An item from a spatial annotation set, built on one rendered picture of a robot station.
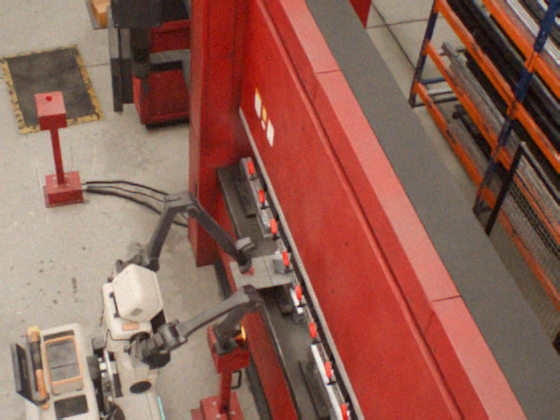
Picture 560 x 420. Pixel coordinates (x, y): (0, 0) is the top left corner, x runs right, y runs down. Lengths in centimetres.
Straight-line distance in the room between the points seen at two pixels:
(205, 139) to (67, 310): 140
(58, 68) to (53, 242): 171
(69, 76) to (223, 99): 249
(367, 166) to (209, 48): 158
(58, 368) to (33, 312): 135
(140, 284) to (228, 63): 128
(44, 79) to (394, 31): 286
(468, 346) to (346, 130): 91
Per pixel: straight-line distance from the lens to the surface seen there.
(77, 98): 667
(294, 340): 422
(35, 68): 697
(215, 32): 429
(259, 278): 426
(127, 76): 457
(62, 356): 414
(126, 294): 376
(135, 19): 435
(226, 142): 479
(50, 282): 554
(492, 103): 584
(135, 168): 613
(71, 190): 586
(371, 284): 313
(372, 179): 294
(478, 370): 256
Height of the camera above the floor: 437
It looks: 47 degrees down
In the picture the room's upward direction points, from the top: 4 degrees clockwise
